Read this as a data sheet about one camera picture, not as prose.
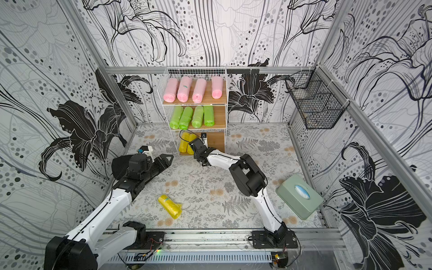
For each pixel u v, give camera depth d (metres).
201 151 0.77
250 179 0.56
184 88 0.72
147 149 0.74
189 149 0.98
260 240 0.70
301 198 0.78
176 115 0.86
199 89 0.71
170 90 0.73
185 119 0.84
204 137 0.88
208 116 0.86
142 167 0.63
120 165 0.91
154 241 0.72
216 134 1.13
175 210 0.79
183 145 1.02
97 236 0.44
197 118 0.83
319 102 0.88
